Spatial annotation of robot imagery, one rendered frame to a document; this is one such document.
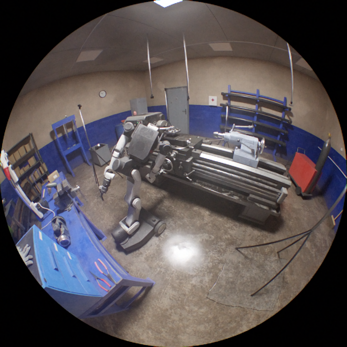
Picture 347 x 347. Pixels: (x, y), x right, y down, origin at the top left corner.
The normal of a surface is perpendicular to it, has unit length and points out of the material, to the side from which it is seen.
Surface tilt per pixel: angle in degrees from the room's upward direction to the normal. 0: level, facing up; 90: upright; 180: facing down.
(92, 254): 0
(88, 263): 0
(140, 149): 68
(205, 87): 90
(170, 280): 0
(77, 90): 90
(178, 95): 90
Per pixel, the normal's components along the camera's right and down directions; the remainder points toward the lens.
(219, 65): -0.56, 0.51
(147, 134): 0.21, 0.00
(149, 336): -0.06, -0.81
